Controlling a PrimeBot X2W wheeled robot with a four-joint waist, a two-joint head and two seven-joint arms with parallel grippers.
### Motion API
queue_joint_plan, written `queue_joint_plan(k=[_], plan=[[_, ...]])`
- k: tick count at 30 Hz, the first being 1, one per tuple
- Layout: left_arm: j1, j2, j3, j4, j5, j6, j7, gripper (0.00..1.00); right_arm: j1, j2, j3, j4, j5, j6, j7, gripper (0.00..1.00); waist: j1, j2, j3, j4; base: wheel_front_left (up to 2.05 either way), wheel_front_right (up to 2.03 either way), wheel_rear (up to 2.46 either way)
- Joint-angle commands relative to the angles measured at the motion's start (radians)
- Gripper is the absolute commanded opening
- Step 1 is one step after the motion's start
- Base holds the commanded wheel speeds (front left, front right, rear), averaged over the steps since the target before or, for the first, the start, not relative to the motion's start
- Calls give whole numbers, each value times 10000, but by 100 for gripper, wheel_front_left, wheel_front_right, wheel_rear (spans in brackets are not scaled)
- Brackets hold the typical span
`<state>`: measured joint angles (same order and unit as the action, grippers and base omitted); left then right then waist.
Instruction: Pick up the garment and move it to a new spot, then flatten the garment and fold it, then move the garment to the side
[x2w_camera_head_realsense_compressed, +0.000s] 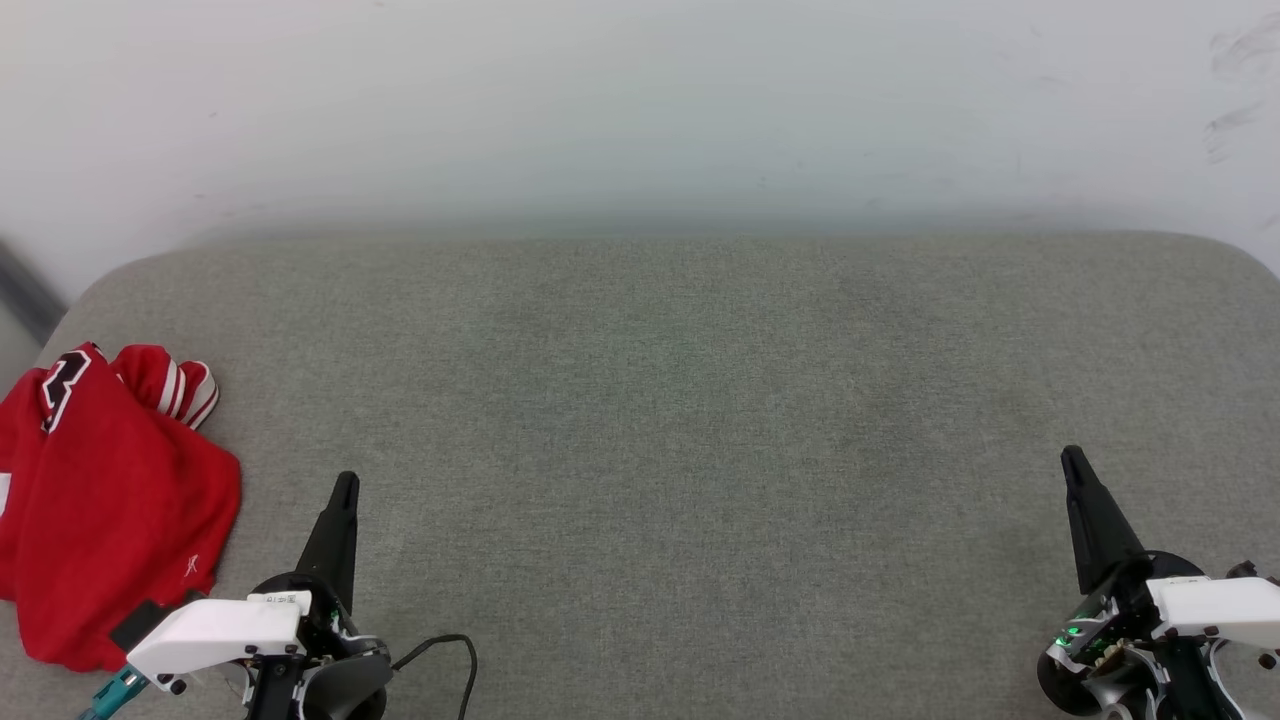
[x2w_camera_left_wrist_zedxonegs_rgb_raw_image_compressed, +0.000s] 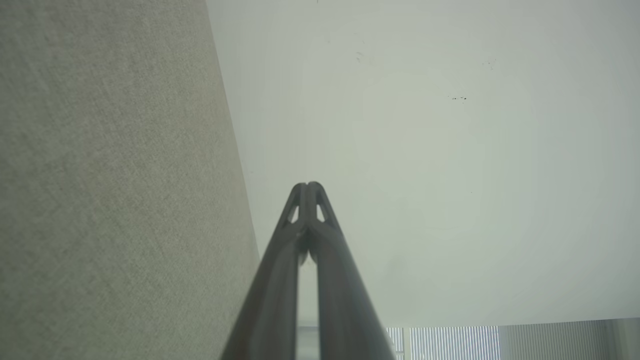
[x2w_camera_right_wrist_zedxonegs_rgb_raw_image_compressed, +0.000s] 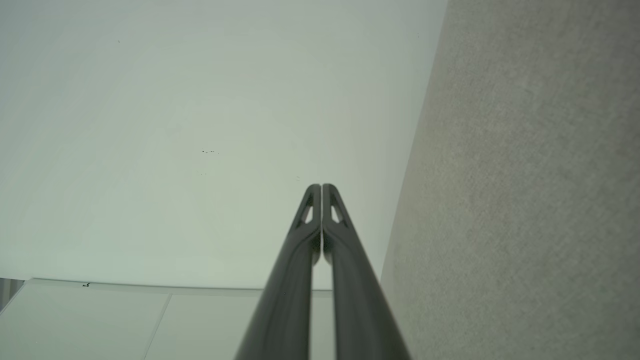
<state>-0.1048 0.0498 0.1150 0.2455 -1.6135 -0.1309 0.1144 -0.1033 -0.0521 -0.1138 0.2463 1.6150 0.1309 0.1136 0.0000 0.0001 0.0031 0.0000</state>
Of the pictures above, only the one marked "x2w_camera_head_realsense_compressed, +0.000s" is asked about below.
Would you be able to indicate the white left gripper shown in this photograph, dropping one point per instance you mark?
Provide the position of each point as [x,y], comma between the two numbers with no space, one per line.
[225,630]

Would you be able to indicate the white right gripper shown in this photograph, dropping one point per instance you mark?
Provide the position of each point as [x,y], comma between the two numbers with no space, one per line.
[1215,605]

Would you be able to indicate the red jersey with white trim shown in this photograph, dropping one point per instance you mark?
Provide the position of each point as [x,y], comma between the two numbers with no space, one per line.
[110,500]

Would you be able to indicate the grey fabric sofa seat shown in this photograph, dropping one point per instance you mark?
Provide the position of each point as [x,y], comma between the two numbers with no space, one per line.
[660,450]

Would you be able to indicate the dark grey skirting strip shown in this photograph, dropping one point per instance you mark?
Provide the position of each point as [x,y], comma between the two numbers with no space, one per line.
[25,290]

